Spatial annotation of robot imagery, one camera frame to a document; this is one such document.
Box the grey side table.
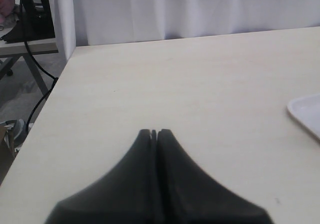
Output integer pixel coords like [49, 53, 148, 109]
[0, 38, 58, 94]

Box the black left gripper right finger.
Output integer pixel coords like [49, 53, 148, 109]
[156, 129, 273, 224]

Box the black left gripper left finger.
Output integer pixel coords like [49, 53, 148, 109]
[46, 129, 160, 224]

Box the pink plush toy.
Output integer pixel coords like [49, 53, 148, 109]
[0, 0, 15, 24]

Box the black floor cable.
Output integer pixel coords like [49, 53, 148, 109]
[21, 0, 60, 135]

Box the white backdrop curtain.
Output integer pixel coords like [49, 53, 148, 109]
[49, 0, 320, 60]

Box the white rectangular plastic tray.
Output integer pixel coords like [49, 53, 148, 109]
[287, 93, 320, 141]

